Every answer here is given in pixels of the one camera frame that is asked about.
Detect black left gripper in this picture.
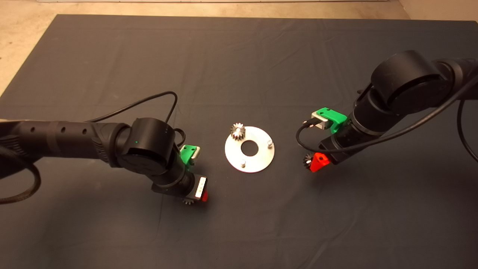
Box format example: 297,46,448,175
151,174,209,202

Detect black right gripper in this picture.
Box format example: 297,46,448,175
309,123,369,173

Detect round metal carrier plate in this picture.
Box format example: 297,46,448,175
225,126,276,173

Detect dark grey table cloth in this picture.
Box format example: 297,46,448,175
0,15,478,269

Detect thin black right camera cable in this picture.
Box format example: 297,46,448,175
296,73,478,154

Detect thin black camera cable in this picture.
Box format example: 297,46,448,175
87,91,186,147
296,73,478,154

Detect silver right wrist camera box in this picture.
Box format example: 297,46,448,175
311,112,331,130

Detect green left camera mount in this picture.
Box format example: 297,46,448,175
180,145,198,166

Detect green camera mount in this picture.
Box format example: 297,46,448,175
180,145,198,166
316,107,348,134

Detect green right camera mount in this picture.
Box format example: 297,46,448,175
316,107,348,134

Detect thin black left camera cable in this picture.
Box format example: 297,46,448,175
87,91,186,147

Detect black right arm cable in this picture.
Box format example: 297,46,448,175
456,98,478,163

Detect braided black left arm cable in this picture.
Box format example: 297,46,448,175
0,144,41,205

